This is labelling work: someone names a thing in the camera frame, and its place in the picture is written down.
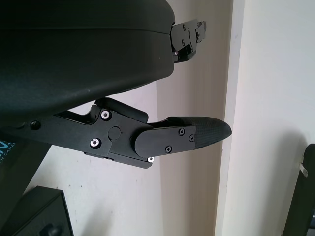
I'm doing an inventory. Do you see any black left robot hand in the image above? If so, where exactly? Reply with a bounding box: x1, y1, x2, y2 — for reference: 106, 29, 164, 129
0, 0, 232, 170

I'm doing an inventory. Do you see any black camera box base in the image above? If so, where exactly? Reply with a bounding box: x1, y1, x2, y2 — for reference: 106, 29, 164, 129
0, 185, 74, 236

